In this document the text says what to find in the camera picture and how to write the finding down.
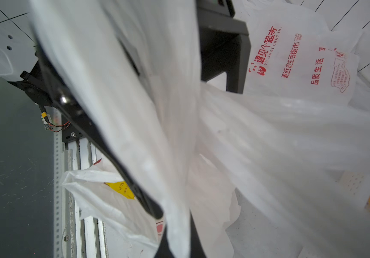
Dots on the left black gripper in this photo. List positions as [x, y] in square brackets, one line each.
[168, 40]

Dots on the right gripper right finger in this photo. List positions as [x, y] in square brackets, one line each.
[182, 243]

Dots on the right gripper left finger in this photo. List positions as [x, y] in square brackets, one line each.
[66, 103]

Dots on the translucent white plastic bag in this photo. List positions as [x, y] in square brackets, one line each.
[275, 150]

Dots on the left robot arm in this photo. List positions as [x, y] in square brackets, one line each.
[4, 48]

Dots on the white bag with red print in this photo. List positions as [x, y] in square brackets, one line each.
[295, 55]

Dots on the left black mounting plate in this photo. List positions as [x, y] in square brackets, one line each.
[70, 133]

